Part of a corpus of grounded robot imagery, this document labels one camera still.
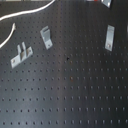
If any middle grey metal clip bracket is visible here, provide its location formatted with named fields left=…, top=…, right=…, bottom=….
left=40, top=26, right=53, bottom=49

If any left grey metal clip bracket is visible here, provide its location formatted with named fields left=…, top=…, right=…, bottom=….
left=10, top=43, right=33, bottom=68

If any white cable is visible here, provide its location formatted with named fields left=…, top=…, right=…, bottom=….
left=0, top=0, right=57, bottom=49

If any top grey metal bracket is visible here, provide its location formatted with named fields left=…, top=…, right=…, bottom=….
left=101, top=0, right=112, bottom=8

